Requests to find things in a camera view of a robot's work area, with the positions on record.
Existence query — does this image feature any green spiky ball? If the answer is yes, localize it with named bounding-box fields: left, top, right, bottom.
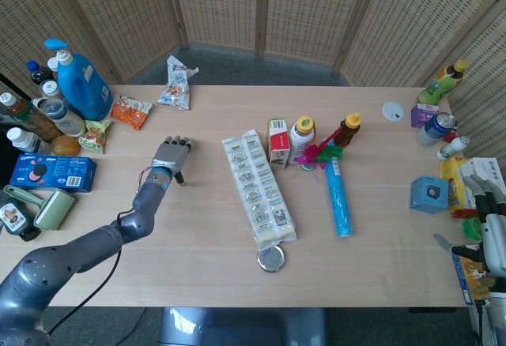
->
left=461, top=218, right=485, bottom=241

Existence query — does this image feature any woven folding screen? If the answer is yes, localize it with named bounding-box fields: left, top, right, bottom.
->
left=0, top=0, right=506, bottom=157

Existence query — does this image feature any small white green bottle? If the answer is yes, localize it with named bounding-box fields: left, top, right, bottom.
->
left=436, top=135, right=471, bottom=161

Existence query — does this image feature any white blue snack bag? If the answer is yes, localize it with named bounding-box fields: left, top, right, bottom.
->
left=157, top=55, right=200, bottom=111

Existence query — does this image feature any bottle with white cap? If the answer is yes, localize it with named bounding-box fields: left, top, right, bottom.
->
left=47, top=56, right=61, bottom=82

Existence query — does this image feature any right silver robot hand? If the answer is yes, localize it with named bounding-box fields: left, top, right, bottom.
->
left=433, top=174, right=506, bottom=280

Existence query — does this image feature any clear jar white lid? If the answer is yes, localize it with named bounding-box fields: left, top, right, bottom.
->
left=39, top=79, right=65, bottom=100

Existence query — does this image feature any colourful feather shuttlecock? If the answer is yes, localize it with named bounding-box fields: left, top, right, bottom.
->
left=294, top=129, right=344, bottom=171

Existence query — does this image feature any dark bottle blue cap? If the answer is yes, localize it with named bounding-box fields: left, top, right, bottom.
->
left=25, top=60, right=55, bottom=86

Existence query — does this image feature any blue drink can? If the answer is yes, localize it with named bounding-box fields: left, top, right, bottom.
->
left=415, top=111, right=459, bottom=146

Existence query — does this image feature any blue plastic wrap roll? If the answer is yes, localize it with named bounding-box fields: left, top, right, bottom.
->
left=323, top=158, right=355, bottom=239

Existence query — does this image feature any clear bottle grey lid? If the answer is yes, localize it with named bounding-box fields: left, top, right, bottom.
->
left=31, top=97, right=86, bottom=137

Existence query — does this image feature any white barcode box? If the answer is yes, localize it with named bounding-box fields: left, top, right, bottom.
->
left=457, top=157, right=506, bottom=209

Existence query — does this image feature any blue detergent pump bottle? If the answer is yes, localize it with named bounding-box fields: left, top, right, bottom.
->
left=43, top=37, right=115, bottom=122

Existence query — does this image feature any black cable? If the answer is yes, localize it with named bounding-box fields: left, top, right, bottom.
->
left=46, top=210, right=138, bottom=337

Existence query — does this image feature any white table grommet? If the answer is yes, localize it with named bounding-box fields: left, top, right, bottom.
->
left=382, top=101, right=406, bottom=122

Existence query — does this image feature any long white sponge pack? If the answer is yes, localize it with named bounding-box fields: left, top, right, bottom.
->
left=221, top=128, right=297, bottom=250

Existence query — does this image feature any blue edged picture box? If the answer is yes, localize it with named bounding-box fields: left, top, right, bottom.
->
left=450, top=243, right=497, bottom=307

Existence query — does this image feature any white bottle yellow cap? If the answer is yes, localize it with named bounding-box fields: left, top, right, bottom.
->
left=288, top=115, right=317, bottom=166

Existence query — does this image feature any green lint roller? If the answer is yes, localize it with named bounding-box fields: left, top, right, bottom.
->
left=2, top=185, right=76, bottom=231

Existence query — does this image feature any green tea bottle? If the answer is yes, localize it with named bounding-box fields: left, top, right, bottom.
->
left=417, top=59, right=470, bottom=105

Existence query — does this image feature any dark bottle heart label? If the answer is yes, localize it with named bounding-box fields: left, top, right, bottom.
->
left=0, top=199, right=41, bottom=243

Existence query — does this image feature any red white drink carton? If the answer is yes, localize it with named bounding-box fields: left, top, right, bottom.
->
left=266, top=118, right=292, bottom=171

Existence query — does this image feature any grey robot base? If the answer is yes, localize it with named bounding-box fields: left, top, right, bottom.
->
left=157, top=306, right=329, bottom=346

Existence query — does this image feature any orange snack packet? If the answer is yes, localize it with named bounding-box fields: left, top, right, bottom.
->
left=111, top=94, right=153, bottom=131

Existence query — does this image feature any green snack packet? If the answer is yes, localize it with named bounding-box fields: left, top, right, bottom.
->
left=77, top=119, right=114, bottom=155

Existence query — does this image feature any blue cookie box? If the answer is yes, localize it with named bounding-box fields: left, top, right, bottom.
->
left=9, top=153, right=97, bottom=193

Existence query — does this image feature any round metal tin lid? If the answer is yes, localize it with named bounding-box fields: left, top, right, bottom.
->
left=257, top=245, right=285, bottom=273

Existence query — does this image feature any purple carton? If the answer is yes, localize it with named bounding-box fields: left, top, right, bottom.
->
left=410, top=103, right=442, bottom=129

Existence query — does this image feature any brown tea bottle white cap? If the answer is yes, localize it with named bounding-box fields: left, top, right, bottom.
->
left=0, top=92, right=60, bottom=142

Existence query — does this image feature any yellow snack bag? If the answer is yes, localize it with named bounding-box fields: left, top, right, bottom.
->
left=440, top=156, right=468, bottom=209

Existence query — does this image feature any light blue cube box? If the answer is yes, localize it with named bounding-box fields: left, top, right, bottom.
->
left=409, top=175, right=451, bottom=216

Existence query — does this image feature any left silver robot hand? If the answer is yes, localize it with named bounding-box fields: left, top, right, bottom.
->
left=152, top=135, right=195, bottom=185

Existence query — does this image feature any honey bottle yellow cap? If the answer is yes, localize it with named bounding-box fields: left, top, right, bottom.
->
left=330, top=112, right=362, bottom=149

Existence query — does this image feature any red plastic toy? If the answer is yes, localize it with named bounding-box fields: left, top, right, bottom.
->
left=449, top=208, right=480, bottom=220

